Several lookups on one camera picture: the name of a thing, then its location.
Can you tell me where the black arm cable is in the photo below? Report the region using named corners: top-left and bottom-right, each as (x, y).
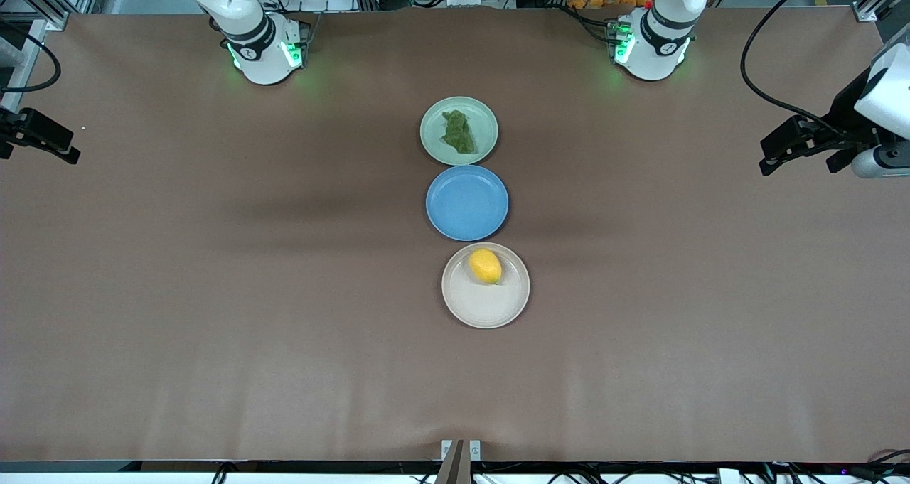
top-left (741, 0), bottom-right (854, 140)
top-left (0, 17), bottom-right (62, 93)

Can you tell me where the pale green plate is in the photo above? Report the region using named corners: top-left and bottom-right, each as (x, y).
top-left (419, 96), bottom-right (499, 166)

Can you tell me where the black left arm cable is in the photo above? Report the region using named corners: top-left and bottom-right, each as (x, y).
top-left (741, 0), bottom-right (854, 140)

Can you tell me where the brown mount bar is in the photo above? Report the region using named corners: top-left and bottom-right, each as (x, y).
top-left (435, 439), bottom-right (466, 484)

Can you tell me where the green lettuce leaf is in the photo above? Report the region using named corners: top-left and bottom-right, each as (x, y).
top-left (441, 109), bottom-right (477, 155)

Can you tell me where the grey side frame bar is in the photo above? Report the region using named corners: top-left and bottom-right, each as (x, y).
top-left (0, 18), bottom-right (49, 115)

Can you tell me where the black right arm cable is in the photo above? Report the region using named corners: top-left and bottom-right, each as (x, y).
top-left (0, 17), bottom-right (62, 93)

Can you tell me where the yellow lemon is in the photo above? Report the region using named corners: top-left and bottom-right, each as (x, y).
top-left (468, 248), bottom-right (503, 285)

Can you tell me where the brown table cover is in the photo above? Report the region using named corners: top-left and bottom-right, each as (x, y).
top-left (0, 6), bottom-right (910, 465)

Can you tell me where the blue plate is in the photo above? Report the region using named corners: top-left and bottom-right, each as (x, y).
top-left (425, 165), bottom-right (510, 242)

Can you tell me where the metal table edge bracket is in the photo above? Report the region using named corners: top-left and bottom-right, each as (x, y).
top-left (441, 439), bottom-right (482, 463)

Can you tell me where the beige plate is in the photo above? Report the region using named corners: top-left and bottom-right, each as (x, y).
top-left (441, 242), bottom-right (531, 329)

